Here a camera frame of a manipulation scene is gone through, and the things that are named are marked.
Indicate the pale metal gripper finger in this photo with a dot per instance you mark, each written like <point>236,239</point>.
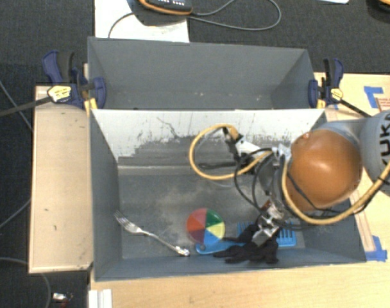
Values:
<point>266,221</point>
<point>263,237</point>

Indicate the black cloth glove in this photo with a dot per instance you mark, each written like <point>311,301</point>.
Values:
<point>246,252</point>

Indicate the multicolour wheel on blue paddle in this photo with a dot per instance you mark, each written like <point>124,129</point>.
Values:
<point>205,225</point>

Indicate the grey metal bin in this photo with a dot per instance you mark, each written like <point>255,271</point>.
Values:
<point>169,184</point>

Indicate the silver metal fork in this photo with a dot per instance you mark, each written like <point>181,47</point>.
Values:
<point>140,230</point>

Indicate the pale wood flat board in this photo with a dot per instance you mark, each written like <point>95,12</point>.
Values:
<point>62,184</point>

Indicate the black cylinder on white bracket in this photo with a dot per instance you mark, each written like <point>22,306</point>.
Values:
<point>244,147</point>

